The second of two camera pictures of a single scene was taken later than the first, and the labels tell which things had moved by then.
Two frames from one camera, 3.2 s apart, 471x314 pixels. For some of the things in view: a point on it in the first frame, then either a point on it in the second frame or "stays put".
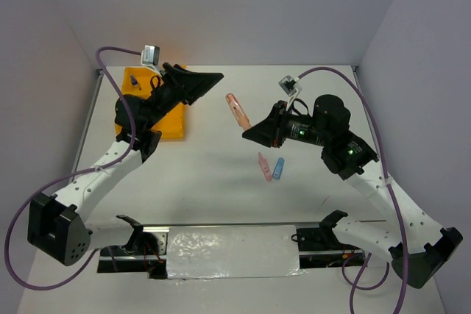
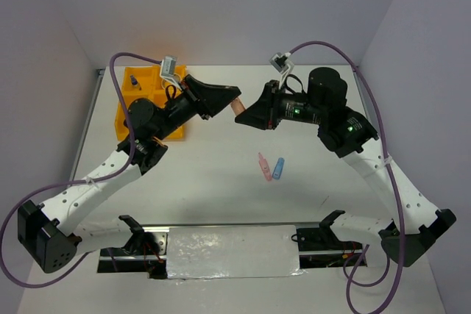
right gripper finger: [263, 132] → [259, 115]
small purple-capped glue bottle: [135, 82] stays put
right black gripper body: [285, 117] → [282, 103]
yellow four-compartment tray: [142, 81] stays put
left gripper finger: [196, 84] → [214, 97]
